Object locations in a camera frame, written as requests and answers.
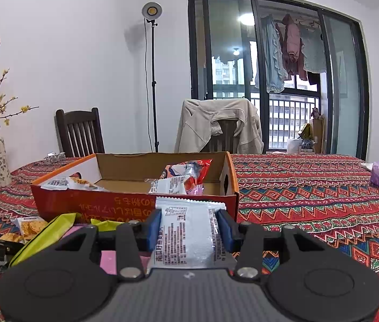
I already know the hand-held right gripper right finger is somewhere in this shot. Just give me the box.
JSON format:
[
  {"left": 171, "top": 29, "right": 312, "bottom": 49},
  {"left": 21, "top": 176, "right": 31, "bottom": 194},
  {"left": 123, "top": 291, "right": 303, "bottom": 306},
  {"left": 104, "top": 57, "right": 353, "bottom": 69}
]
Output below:
[{"left": 216, "top": 209, "right": 321, "bottom": 280}]

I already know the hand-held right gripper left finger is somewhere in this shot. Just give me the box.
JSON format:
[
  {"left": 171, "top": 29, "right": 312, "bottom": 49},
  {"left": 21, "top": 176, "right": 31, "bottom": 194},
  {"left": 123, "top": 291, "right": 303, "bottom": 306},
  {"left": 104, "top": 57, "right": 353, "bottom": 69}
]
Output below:
[{"left": 54, "top": 208, "right": 162, "bottom": 280}]

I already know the oat crisp snack packet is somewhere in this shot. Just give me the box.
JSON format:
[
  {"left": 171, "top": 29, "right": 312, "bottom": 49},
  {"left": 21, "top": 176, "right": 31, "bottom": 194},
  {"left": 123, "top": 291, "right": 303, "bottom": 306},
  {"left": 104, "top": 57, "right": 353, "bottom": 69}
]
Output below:
[
  {"left": 40, "top": 176, "right": 98, "bottom": 192},
  {"left": 0, "top": 233, "right": 24, "bottom": 244},
  {"left": 10, "top": 216, "right": 49, "bottom": 242}
]

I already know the white pink snack packet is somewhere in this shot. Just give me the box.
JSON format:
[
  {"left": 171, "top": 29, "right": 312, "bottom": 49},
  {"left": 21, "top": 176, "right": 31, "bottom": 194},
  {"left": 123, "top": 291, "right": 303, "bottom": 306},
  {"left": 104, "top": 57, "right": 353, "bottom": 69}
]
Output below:
[{"left": 148, "top": 176, "right": 205, "bottom": 196}]

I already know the green snack packet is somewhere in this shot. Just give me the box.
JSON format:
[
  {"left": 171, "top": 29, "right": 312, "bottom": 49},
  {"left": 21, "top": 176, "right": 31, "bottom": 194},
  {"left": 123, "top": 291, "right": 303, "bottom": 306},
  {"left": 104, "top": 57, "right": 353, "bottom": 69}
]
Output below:
[
  {"left": 9, "top": 212, "right": 83, "bottom": 268},
  {"left": 91, "top": 219, "right": 125, "bottom": 232}
]

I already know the red cardboard box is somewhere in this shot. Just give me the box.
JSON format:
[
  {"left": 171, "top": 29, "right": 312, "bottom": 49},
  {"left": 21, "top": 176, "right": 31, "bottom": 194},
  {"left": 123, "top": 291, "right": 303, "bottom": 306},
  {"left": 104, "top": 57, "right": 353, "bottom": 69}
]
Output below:
[{"left": 30, "top": 152, "right": 240, "bottom": 224}]

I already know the red orange snack packet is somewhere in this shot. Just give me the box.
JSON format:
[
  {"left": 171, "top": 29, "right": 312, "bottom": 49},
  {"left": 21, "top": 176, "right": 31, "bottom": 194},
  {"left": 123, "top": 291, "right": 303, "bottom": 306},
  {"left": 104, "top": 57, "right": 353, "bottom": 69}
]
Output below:
[{"left": 163, "top": 159, "right": 213, "bottom": 192}]

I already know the dark wooden chair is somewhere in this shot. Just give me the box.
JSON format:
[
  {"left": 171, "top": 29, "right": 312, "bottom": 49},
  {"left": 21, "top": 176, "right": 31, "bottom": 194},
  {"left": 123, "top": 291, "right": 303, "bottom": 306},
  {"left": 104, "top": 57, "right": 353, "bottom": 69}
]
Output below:
[
  {"left": 55, "top": 107, "right": 106, "bottom": 158},
  {"left": 206, "top": 119, "right": 244, "bottom": 153}
]

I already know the beige jacket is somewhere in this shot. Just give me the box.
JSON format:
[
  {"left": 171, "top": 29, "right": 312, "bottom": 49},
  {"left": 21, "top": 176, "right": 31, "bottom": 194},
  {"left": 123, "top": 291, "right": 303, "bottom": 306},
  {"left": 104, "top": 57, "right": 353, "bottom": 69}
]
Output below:
[{"left": 174, "top": 98, "right": 264, "bottom": 155}]

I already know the silvery wrapped packet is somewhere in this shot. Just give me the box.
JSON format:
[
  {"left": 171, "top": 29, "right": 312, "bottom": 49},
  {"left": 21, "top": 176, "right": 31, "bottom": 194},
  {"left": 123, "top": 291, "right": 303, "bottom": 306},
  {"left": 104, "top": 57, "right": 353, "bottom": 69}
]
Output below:
[{"left": 44, "top": 152, "right": 67, "bottom": 165}]

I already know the brown carton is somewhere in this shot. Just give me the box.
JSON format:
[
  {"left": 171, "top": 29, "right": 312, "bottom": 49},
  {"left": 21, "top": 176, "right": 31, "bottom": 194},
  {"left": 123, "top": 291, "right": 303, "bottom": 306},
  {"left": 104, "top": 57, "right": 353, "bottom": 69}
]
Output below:
[{"left": 310, "top": 116, "right": 326, "bottom": 155}]

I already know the blue hanging garment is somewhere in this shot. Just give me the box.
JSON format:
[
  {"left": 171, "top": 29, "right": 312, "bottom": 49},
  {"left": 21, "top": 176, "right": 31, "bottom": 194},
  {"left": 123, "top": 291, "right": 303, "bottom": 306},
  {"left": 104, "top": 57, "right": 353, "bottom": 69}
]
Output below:
[{"left": 255, "top": 14, "right": 289, "bottom": 94}]

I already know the black sliding glass door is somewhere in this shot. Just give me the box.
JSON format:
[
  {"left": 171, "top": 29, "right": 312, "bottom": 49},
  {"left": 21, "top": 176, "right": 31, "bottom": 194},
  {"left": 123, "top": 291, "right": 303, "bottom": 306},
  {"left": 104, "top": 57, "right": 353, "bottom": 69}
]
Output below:
[{"left": 187, "top": 0, "right": 371, "bottom": 162}]

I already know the pink hanging garment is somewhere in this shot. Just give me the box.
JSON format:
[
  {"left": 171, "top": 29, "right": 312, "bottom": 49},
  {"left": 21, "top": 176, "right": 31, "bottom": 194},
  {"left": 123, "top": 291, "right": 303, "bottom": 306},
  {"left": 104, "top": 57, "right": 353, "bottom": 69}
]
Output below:
[{"left": 275, "top": 13, "right": 308, "bottom": 82}]

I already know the white hanging garment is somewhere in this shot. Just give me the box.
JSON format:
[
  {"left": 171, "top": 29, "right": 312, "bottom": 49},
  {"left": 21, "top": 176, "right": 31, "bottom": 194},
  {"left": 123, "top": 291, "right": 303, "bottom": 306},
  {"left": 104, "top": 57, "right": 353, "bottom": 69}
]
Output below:
[{"left": 298, "top": 23, "right": 327, "bottom": 74}]

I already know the black light stand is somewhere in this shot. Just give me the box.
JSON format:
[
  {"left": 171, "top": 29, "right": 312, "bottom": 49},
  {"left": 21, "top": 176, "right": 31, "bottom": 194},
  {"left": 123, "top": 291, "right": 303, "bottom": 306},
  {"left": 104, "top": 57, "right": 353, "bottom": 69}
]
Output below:
[{"left": 142, "top": 2, "right": 163, "bottom": 153}]

